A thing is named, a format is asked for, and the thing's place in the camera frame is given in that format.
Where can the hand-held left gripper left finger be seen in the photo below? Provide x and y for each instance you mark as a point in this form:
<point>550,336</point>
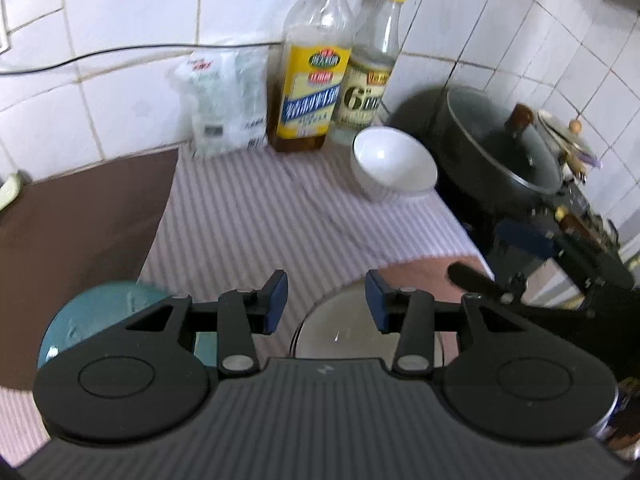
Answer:
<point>277,305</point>

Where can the glass wok lid brown knob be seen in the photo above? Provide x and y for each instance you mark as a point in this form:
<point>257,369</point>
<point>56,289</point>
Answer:
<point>500,150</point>

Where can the clear vinegar bottle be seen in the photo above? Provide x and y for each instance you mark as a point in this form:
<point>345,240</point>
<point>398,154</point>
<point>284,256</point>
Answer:
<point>367,95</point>

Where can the large white ribbed bowl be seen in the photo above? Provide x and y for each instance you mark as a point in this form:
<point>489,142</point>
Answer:
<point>340,330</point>

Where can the teal fried egg plate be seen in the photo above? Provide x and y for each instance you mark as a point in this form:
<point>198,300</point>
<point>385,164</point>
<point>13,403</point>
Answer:
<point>95,310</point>

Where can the black wok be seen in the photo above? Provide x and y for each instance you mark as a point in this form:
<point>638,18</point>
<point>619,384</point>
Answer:
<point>420,125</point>

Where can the pinkish brown board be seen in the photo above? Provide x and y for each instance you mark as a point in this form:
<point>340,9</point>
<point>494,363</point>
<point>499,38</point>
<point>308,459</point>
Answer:
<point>425,270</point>

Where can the black gas stove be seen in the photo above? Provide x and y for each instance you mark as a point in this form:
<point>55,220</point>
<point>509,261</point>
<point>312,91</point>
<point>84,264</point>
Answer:
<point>580,205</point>

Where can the pale green plastic object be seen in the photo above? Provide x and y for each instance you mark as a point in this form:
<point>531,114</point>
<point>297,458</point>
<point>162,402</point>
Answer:
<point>9,192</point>

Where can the small white ribbed bowl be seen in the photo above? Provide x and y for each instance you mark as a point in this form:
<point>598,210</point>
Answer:
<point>395,160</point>

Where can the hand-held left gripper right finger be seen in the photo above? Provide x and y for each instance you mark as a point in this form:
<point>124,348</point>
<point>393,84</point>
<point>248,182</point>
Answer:
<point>376,305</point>

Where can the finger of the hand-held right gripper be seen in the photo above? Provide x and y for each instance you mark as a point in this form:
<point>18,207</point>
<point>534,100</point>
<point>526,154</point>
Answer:
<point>470,275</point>
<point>525,240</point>

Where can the pot with wooden knob lid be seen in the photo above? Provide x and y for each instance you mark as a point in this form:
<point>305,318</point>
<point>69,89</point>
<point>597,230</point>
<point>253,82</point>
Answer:
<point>560,132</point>

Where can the yellow label cooking wine bottle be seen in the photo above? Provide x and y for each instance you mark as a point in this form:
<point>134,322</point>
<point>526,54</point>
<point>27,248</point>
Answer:
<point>310,100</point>

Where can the pink striped cloth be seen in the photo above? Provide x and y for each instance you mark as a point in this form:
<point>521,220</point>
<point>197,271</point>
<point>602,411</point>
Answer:
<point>260,220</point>

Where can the white salt bag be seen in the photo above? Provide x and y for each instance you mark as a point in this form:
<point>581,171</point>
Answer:
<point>225,105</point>

